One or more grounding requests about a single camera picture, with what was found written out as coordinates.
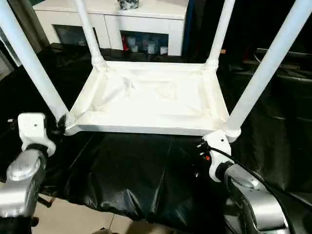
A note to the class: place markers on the white plastic table leg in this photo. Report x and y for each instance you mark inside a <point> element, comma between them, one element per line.
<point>29,61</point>
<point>89,29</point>
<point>219,36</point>
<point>263,68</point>

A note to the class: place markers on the white upturned plastic table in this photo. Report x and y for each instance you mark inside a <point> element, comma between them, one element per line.
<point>146,97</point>

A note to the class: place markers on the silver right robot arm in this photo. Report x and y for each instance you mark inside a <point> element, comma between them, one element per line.
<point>260,207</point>

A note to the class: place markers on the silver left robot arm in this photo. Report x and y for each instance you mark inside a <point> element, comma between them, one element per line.
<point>19,190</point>

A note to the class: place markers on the black glossy mat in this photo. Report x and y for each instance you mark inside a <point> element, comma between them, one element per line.
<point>134,170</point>

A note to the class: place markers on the grey curtain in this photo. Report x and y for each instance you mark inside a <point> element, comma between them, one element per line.
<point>36,31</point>

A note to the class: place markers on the black left robot foot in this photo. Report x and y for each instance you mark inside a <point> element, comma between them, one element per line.
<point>102,231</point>

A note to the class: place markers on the black speaker box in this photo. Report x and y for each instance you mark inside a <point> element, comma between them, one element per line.
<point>200,29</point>

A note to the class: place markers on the white glass-door cabinet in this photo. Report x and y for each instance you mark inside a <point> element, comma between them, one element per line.
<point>146,22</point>

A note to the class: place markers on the black glossy tv stand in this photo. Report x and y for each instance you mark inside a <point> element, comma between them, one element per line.
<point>297,57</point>

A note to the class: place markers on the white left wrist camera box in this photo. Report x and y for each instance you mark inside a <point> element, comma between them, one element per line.
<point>31,126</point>

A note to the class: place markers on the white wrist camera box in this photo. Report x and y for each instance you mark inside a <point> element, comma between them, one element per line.
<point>31,126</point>
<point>219,143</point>

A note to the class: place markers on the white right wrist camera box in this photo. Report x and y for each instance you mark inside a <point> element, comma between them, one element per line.
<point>219,143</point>

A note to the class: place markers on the black folding table frame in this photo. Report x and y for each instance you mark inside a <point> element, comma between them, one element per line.
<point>45,201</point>

